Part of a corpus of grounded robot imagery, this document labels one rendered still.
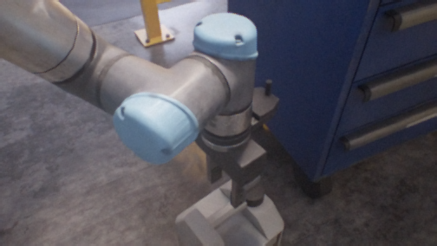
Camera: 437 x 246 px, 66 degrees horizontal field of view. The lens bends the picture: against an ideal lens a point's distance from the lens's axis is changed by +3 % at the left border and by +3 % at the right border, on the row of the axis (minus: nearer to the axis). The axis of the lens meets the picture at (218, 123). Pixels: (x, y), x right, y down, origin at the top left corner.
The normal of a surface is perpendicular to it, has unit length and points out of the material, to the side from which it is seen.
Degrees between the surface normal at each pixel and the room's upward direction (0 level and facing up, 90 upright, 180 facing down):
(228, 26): 0
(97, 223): 0
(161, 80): 4
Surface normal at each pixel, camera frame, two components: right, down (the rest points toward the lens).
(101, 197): -0.02, -0.71
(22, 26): 0.78, 0.46
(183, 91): 0.36, -0.46
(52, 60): 0.55, 0.72
